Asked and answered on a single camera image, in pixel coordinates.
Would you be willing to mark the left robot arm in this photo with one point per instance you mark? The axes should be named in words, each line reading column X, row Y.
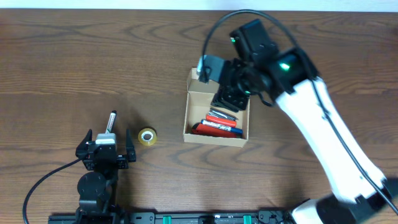
column 97, row 188

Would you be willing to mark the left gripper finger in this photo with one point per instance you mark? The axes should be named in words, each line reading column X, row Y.
column 130, row 150
column 87, row 139

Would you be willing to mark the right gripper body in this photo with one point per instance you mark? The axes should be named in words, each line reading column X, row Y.
column 244, row 84

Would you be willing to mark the red utility knife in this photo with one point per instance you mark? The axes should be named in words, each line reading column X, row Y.
column 202, row 129

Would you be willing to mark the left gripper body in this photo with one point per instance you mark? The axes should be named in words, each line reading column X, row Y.
column 122, row 163

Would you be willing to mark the blue marker pen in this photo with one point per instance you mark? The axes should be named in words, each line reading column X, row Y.
column 222, row 127

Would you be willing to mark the yellow tape roll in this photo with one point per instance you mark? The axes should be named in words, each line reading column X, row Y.
column 147, row 137

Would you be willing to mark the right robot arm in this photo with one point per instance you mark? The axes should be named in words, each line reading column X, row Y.
column 358, row 188

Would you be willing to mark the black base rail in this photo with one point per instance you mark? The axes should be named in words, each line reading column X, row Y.
column 260, row 217

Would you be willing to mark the open cardboard box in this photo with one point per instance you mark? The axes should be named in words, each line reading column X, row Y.
column 199, row 98

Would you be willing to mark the black marker pen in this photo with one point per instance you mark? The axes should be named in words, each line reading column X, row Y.
column 111, row 120

